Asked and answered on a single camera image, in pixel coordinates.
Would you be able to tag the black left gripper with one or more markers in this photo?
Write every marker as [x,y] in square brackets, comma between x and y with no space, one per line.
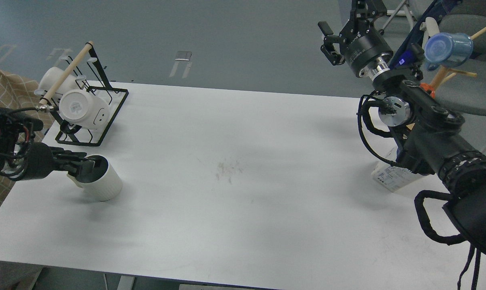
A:
[42,159]

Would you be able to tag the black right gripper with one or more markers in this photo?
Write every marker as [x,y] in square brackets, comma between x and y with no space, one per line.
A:
[363,43]

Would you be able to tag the white ribbed mug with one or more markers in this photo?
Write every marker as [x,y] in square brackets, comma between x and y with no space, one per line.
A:
[103,184]

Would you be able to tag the blue white milk carton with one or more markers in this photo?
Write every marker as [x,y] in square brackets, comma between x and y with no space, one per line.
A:
[393,178]

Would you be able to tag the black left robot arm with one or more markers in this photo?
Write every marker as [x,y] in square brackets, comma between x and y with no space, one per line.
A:
[21,158]

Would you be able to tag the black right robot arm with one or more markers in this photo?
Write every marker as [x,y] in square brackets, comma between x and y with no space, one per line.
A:
[402,124]

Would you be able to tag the white cup on rack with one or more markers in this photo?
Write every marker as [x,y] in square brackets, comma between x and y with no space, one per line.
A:
[82,108]
[50,78]

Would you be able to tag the white rear cup on rack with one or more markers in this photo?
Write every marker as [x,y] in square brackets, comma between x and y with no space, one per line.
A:
[50,78]

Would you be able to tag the orange plastic cup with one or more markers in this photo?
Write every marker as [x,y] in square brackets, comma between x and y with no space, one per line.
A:
[427,88]

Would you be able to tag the blue plastic cup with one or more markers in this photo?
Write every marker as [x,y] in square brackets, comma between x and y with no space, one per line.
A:
[447,49]

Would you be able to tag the white chair base with casters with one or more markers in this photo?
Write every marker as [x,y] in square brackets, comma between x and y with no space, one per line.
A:
[403,9]

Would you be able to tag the beige checkered cloth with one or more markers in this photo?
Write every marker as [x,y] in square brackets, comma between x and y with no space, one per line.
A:
[15,92]

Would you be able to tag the wooden mug tree stand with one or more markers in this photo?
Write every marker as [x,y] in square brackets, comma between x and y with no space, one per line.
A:
[442,74]

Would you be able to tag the grey office chair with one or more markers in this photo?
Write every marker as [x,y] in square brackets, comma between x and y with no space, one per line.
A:
[461,93]

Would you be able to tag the black wire cup rack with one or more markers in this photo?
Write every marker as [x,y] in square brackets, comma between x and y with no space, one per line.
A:
[91,76]

